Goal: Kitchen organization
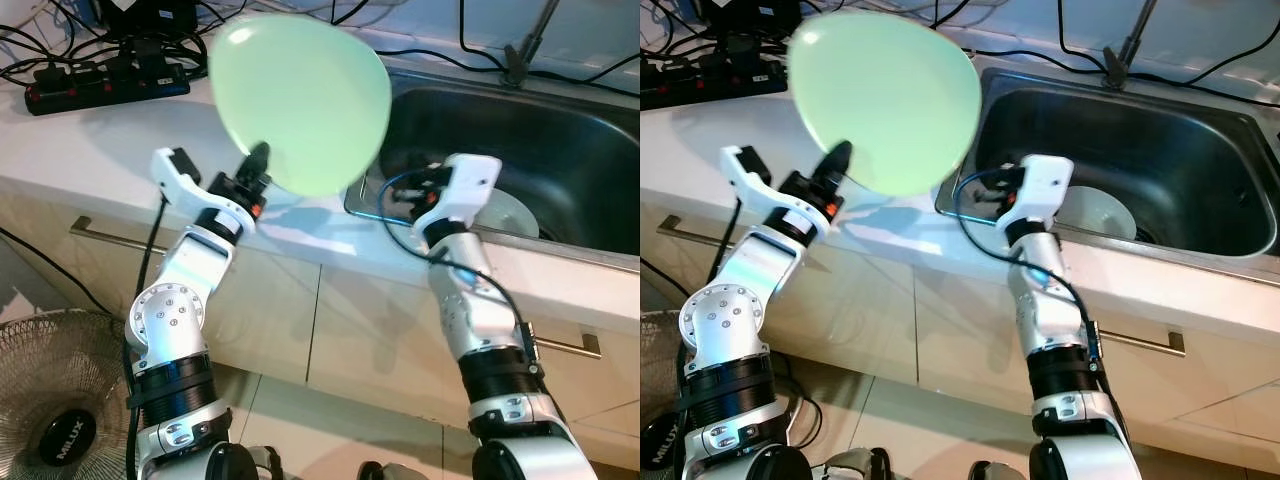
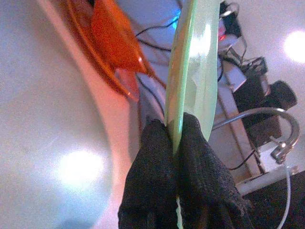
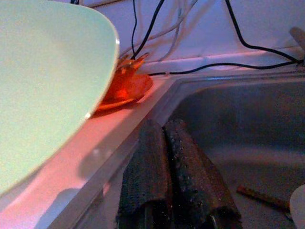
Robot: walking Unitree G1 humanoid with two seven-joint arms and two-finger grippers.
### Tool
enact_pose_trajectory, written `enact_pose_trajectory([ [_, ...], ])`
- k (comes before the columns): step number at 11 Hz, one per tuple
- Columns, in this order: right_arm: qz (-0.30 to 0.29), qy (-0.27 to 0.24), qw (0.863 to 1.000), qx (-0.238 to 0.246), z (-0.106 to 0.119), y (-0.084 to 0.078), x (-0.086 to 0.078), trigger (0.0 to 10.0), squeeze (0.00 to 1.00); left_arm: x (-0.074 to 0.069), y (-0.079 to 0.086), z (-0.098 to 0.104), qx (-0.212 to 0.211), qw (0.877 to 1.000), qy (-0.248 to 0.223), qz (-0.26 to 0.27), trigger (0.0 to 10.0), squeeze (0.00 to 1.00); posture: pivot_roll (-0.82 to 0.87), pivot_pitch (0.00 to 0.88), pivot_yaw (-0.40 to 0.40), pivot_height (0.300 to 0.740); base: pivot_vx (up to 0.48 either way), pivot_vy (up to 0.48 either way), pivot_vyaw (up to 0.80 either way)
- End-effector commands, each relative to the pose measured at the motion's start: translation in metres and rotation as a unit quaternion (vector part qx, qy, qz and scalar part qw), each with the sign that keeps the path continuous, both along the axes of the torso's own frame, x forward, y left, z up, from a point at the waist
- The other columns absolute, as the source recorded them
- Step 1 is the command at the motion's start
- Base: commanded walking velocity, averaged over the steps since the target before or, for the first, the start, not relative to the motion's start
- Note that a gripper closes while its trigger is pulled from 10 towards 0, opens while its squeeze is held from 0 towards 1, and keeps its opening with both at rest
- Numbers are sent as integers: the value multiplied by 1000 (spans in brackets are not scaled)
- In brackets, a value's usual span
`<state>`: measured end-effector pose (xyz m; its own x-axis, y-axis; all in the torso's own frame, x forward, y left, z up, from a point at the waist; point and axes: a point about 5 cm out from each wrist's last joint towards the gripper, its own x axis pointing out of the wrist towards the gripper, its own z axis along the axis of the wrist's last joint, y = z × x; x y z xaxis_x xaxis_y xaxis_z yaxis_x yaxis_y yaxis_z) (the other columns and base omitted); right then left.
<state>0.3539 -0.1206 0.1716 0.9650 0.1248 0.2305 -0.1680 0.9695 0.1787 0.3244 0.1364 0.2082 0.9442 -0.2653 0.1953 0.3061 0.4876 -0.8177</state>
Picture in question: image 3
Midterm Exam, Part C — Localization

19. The orange bowl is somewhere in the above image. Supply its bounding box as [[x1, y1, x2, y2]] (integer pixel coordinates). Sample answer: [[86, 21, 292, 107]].
[[104, 52, 153, 102]]

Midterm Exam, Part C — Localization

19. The white ceramic bowl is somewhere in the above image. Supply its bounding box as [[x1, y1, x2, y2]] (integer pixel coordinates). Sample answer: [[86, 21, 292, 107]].
[[289, 183, 305, 229]]

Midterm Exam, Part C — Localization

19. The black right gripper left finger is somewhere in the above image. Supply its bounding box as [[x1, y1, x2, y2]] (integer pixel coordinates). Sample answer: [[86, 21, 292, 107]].
[[116, 119, 173, 229]]

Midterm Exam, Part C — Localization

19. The white cable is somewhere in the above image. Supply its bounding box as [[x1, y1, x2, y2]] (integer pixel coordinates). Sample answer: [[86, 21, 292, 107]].
[[159, 0, 200, 62]]

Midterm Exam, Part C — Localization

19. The light green plate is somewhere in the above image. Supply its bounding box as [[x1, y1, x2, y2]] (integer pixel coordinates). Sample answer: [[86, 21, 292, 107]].
[[0, 0, 121, 197]]

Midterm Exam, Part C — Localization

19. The orange plate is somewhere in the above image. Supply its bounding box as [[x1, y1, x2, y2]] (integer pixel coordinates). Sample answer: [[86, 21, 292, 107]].
[[94, 92, 150, 113]]

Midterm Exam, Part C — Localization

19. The black power cable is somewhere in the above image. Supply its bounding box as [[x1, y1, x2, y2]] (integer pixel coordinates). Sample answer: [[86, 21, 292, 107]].
[[133, 0, 165, 60], [147, 61, 301, 76], [132, 0, 139, 60], [224, 0, 304, 64]]

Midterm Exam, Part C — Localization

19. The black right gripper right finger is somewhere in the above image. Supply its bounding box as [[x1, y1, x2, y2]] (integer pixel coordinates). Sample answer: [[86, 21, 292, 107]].
[[163, 118, 243, 229]]

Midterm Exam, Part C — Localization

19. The stainless steel sink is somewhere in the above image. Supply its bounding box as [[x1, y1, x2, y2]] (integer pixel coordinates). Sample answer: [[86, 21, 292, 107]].
[[47, 71, 305, 229]]

